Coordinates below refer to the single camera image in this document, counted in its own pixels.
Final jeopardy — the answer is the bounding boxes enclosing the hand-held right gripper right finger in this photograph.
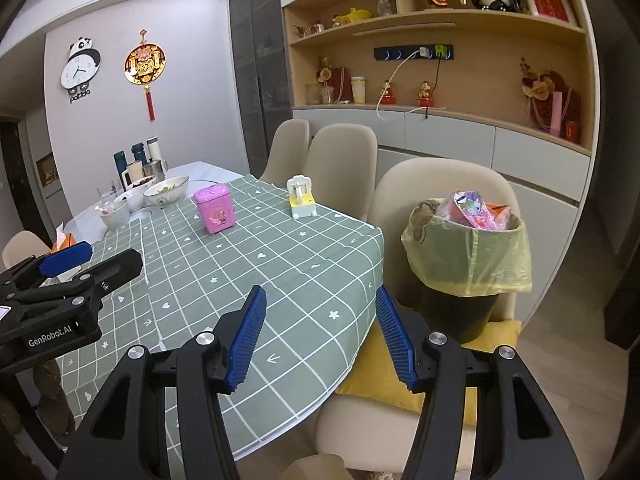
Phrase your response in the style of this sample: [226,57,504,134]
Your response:
[375,285,586,480]

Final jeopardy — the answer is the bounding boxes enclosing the black power strip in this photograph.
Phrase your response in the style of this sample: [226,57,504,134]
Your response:
[374,44,455,62]

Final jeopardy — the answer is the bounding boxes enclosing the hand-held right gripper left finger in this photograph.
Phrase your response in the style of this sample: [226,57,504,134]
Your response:
[57,285,267,480]

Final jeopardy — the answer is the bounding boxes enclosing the white mug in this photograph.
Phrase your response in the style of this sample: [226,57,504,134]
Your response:
[121,161,146,186]

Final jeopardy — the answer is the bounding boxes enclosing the dark glass cabinet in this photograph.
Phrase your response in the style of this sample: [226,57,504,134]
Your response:
[229,0,293,176]

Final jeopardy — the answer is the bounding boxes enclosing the red framed picture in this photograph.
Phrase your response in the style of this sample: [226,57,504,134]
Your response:
[521,0,573,23]

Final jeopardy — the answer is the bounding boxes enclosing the white yellow toothpick dispenser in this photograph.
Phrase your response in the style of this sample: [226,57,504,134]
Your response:
[286,174,317,219]

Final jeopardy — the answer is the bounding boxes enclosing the pile of snack wrappers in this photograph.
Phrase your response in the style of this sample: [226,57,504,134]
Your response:
[440,190,522,232]

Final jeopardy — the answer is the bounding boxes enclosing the panda wall clock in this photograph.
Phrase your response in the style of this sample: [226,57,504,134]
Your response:
[61,36,102,106]

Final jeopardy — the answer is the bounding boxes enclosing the grey sideboard cabinet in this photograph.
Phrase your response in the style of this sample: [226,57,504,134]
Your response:
[292,105,593,261]

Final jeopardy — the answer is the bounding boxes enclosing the framed wall picture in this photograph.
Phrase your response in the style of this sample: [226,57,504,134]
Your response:
[36,152,60,187]

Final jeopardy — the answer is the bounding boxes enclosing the beige dining chair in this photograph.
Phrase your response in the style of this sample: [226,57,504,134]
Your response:
[302,124,379,223]
[284,452,353,480]
[315,157,523,480]
[260,119,311,183]
[2,231,51,271]

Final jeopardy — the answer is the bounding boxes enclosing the wooden wall shelf unit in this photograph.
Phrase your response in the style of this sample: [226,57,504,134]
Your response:
[280,0,601,158]

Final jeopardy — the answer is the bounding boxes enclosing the green checked tablecloth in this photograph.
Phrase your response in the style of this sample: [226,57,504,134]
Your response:
[55,175,385,461]

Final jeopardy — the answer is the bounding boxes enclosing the person's left forearm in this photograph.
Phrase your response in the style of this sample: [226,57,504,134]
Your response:
[27,357,78,443]

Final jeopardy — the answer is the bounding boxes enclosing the small red gift bag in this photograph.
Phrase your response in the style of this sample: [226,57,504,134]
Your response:
[317,57,351,106]

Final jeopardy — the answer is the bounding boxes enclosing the white charging cable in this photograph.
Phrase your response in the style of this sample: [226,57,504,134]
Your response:
[376,52,426,122]

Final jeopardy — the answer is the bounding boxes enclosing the large patterned bowl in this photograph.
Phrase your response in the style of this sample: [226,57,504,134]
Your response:
[143,175,191,209]

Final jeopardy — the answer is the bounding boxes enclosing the yellow seat cushion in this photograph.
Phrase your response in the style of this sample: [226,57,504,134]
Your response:
[336,317,522,426]

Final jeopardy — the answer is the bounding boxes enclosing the black trash bin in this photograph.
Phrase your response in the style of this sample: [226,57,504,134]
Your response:
[417,280,501,345]

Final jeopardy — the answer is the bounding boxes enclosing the yellow ceramic dish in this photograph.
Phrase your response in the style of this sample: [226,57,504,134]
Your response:
[332,7,376,28]

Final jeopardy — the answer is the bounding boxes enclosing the black bin with yellow bag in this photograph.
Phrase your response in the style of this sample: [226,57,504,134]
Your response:
[401,199,533,298]

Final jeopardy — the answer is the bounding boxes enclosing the red gold wall ornament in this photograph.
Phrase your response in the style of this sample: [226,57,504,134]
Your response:
[124,29,167,122]

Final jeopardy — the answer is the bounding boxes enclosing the crumpled brown paper bag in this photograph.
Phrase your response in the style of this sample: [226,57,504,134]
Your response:
[409,199,448,233]

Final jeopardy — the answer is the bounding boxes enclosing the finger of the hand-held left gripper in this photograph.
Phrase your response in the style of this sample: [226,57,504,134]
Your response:
[0,241,94,306]
[0,248,143,323]

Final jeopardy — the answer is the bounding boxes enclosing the small white bowl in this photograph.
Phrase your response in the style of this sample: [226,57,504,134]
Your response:
[100,202,132,231]

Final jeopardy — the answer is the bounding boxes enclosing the orange white tissue box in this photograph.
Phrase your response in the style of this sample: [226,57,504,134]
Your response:
[50,222,81,256]

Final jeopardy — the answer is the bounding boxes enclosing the pink tin box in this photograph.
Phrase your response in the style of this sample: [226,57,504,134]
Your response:
[194,185,237,234]

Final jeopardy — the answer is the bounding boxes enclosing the large red gift bag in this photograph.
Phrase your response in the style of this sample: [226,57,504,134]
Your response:
[520,57,583,133]

